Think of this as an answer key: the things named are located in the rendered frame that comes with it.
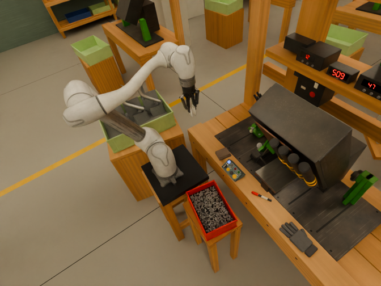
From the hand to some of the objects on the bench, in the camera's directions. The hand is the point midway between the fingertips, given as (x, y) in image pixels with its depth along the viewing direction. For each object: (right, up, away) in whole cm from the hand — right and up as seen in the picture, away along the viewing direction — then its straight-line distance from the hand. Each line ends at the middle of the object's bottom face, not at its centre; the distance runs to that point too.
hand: (191, 110), depth 143 cm
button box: (+30, -43, +18) cm, 55 cm away
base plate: (+64, -40, +13) cm, 77 cm away
